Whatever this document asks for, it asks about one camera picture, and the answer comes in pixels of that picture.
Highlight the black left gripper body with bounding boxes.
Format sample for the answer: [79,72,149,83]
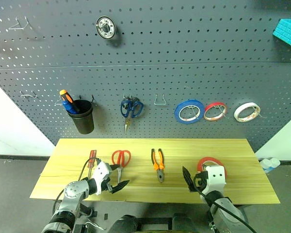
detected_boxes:
[103,164,114,194]

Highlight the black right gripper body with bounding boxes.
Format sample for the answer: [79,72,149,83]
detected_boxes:
[193,170,209,193]

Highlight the red tape roll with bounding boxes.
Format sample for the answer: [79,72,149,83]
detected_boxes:
[196,156,227,178]
[203,101,228,122]

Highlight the orange black handled pliers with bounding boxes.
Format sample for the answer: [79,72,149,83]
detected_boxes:
[150,148,166,183]

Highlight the dark rounded shape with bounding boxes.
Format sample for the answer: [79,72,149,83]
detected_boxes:
[170,213,197,233]
[107,214,140,233]

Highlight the black plastic cup holder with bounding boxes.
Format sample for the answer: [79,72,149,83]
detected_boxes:
[67,99,95,135]

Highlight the blue tape roll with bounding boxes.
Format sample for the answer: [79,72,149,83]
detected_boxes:
[174,99,205,125]

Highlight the white tape roll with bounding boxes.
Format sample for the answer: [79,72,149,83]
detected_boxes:
[233,102,261,122]

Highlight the grey metal pegboard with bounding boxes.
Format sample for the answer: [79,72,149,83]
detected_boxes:
[0,0,291,153]

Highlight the teal foam block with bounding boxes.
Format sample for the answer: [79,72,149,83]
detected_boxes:
[272,18,291,47]

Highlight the red handled scissors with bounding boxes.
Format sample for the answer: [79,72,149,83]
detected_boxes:
[111,149,132,183]

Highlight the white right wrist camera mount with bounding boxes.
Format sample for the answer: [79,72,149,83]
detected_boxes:
[204,165,227,195]

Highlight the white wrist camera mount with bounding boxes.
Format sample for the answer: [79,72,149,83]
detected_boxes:
[91,160,112,189]
[204,165,227,195]

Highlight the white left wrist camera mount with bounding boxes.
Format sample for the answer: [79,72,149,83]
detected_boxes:
[91,160,112,189]

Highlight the red handled screwdriver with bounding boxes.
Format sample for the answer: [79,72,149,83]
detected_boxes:
[87,150,98,180]

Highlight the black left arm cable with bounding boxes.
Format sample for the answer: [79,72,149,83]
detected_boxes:
[52,157,100,216]

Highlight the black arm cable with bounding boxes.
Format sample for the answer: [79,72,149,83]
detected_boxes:
[193,174,258,233]
[52,157,100,216]

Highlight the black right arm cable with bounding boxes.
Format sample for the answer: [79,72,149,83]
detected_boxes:
[193,174,258,233]

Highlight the blue handled scissors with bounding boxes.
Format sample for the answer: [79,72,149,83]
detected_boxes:
[120,96,145,134]

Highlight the blue handled tool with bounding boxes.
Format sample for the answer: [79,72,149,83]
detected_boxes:
[62,100,80,115]

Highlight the wire pliers hook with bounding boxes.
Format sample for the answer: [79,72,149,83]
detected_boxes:
[153,94,167,106]

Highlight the orange black handled screwdriver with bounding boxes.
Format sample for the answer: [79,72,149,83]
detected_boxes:
[59,89,81,114]

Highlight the small wire double hook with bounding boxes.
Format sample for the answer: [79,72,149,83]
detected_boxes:
[19,90,39,99]

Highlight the round silver metal ring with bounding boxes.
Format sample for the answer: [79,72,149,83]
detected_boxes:
[95,16,117,40]

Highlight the large wire hook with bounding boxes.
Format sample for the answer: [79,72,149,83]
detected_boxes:
[8,16,31,31]

